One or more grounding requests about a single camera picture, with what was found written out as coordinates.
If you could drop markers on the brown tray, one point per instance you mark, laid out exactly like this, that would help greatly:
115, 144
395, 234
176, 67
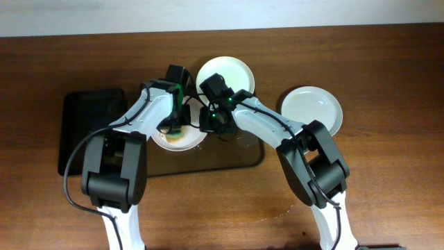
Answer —
213, 153

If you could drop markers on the white plate front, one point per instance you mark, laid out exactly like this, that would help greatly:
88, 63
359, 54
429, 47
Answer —
188, 137

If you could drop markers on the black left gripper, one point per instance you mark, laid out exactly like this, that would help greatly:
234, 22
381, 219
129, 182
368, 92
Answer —
185, 115

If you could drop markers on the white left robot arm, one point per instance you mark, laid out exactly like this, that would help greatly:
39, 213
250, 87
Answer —
115, 163

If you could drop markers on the white plate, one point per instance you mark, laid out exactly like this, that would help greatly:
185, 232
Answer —
309, 103
188, 137
236, 74

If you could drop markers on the green yellow sponge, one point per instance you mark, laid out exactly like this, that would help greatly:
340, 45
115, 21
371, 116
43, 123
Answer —
175, 133

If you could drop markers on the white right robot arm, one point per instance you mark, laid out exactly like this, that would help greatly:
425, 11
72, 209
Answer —
313, 166

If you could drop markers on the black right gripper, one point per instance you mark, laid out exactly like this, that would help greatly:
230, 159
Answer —
207, 121

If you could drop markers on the white plate back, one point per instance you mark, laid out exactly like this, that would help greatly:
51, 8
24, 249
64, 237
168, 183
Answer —
236, 74

